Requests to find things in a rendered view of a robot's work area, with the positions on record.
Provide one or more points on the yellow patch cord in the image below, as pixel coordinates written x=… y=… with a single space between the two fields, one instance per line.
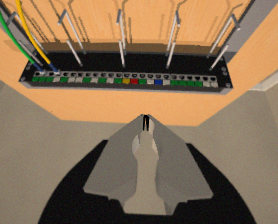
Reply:
x=19 y=8

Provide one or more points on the green patch cord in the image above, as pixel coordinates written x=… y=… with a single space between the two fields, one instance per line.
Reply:
x=15 y=41

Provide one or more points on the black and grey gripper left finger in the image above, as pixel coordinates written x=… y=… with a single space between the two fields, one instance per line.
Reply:
x=108 y=171

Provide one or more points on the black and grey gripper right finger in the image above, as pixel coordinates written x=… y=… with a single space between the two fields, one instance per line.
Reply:
x=184 y=174

